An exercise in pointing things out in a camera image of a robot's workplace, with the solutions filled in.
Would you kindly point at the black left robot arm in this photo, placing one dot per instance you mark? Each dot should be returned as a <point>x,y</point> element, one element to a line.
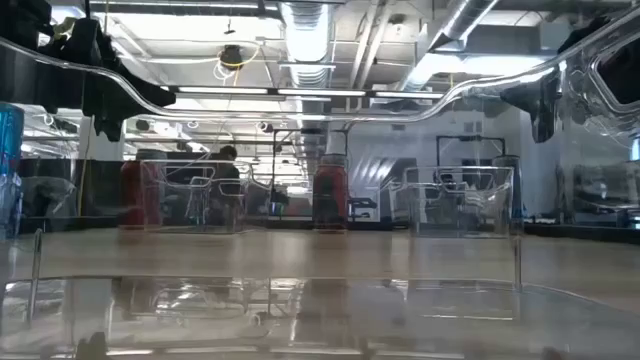
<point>25,85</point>

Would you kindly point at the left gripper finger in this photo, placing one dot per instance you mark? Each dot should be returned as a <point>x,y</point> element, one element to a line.
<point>147,94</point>
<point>111,125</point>

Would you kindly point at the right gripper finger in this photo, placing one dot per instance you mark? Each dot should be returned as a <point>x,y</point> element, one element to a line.
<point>522,97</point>
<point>546,122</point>

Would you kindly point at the black partition board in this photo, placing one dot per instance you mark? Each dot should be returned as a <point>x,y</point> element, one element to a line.
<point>100,190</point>

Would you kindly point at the clear plastic bin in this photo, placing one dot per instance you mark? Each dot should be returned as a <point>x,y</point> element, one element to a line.
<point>425,210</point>
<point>320,320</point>
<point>230,200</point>

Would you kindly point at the blue Red Bull can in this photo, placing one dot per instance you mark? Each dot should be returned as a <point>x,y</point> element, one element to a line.
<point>10,140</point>

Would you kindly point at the red Coke Zero can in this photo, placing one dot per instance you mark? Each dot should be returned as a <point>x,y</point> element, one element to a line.
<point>330,195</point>
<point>131,195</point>

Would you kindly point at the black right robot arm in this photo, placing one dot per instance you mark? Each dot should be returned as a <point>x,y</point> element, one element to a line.
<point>622,75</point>

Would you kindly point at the long ceiling light strip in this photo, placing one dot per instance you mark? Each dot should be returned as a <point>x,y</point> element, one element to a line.
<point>320,92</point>

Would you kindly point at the person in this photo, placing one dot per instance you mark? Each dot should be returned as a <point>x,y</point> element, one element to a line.
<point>227,167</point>

